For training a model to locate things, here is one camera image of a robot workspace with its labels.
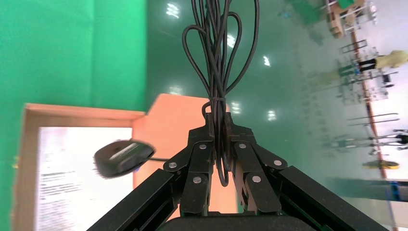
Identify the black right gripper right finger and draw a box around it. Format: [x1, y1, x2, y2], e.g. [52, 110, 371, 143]
[223, 112, 390, 231]

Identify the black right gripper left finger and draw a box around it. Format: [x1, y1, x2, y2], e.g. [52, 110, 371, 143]
[86, 112, 217, 231]

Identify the black wired computer mouse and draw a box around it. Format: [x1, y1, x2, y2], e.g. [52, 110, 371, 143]
[93, 0, 261, 189]

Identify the orange cardboard box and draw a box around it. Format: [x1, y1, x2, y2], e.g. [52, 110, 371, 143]
[13, 93, 243, 231]

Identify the yellow round floor base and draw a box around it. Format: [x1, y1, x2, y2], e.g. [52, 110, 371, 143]
[362, 160, 400, 170]

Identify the white printed instruction sheet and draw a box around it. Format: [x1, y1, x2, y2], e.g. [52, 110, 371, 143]
[34, 126, 135, 231]

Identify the metal shelf rack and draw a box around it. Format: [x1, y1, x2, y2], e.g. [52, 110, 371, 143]
[337, 38, 400, 106]

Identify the person in yellow coat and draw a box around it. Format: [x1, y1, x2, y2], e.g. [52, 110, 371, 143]
[357, 50, 408, 73]

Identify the green table mat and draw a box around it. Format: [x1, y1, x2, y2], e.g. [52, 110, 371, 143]
[0, 0, 148, 231]

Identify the wooden workbench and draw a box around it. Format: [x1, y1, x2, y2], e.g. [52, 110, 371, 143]
[323, 0, 377, 38]

